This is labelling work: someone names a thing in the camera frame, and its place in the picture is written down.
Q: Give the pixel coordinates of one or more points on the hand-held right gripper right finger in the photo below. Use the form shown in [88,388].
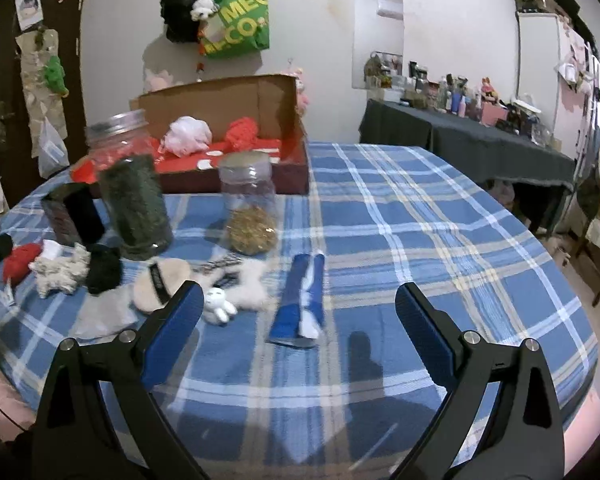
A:
[425,332]

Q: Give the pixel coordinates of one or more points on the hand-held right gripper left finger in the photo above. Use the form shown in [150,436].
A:
[177,330]

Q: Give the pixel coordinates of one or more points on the dark red soft pad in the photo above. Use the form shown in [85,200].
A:
[21,262]

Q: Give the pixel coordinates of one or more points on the small white plush toy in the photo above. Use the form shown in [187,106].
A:
[218,305]

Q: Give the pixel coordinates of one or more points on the white cloth piece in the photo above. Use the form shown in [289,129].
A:
[52,249]

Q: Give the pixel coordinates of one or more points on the beige fabric scrunchie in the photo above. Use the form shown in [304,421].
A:
[60,269]

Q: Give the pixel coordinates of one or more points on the beige fluffy plush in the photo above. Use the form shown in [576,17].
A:
[247,285]

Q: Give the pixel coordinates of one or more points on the black fluffy pompom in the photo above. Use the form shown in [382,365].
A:
[104,270]

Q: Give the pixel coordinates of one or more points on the blue and white cloth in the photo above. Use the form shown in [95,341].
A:
[297,305]

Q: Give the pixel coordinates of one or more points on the cardboard box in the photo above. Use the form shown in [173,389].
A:
[270,97]

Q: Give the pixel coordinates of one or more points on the beige powder puff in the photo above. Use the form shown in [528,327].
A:
[155,282]

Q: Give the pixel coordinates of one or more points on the clear plastic pouch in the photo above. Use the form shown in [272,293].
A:
[102,312]

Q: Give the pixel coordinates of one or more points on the blue plaid tablecloth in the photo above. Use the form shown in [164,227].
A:
[405,240]

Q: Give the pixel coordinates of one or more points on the hanging plastic bag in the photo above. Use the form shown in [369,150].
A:
[52,149]

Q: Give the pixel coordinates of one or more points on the large jar with metal lid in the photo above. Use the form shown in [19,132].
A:
[132,200]

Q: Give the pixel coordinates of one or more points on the small clear plastic jar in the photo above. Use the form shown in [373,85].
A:
[247,205]

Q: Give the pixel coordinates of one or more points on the dark wooden door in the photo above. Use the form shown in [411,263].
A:
[10,110]

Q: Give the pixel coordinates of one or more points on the red printed cloth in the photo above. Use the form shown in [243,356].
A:
[180,162]

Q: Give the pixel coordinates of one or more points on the torn paper hanging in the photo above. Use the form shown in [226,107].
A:
[42,85]

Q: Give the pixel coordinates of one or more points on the side table with dark cloth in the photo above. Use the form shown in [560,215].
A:
[460,147]

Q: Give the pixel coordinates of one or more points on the green plush toy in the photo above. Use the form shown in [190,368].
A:
[57,76]

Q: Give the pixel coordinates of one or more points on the white mesh bath pouf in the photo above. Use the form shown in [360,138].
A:
[186,135]

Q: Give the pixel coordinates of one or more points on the wooden chair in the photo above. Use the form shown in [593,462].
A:
[597,240]

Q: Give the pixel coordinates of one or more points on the red mesh bath sponge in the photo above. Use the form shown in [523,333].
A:
[242,132]

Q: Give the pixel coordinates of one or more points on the row of bottles and trinkets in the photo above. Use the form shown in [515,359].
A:
[460,95]

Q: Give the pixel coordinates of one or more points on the pink pig plush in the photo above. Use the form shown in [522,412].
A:
[160,80]

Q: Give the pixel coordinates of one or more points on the photo on door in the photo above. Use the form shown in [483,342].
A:
[29,10]

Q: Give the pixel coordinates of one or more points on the pink plush toy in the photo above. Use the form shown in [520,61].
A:
[302,90]

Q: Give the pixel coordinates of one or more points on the hanging red ornament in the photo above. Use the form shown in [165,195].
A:
[200,55]

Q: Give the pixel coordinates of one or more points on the white cabinet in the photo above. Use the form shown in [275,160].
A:
[545,60]

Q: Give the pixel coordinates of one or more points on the black bag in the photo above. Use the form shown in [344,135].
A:
[180,12]

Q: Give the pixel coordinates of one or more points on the green tote bag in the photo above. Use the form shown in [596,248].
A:
[237,22]

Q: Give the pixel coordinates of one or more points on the white plush dog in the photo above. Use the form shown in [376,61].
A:
[203,7]

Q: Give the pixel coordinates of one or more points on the air conditioner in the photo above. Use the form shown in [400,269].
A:
[390,8]

